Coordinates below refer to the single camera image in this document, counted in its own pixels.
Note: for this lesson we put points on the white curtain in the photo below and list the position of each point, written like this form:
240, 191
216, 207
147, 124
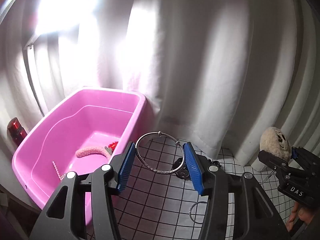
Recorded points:
215, 72

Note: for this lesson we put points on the white black grid cloth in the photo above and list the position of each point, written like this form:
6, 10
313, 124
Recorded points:
155, 206

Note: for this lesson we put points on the beige plush round pouch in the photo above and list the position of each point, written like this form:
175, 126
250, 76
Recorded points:
274, 142

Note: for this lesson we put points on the red water bottle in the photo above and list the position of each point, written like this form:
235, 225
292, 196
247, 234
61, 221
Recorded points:
16, 131

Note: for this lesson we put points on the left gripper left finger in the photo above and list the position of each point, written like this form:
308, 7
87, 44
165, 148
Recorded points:
125, 170

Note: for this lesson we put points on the silver ring bangle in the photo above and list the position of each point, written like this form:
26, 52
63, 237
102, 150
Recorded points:
197, 211

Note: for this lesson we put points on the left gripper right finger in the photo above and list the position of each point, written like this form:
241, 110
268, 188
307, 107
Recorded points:
194, 167

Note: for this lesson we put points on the pink plastic bin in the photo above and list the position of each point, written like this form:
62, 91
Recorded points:
90, 117

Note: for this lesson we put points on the pink strawberry plush headband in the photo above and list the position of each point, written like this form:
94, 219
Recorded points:
105, 151

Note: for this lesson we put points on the silver hoop bangle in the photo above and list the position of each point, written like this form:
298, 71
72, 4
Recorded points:
157, 151

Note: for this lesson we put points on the right hand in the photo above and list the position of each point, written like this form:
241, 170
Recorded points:
299, 212

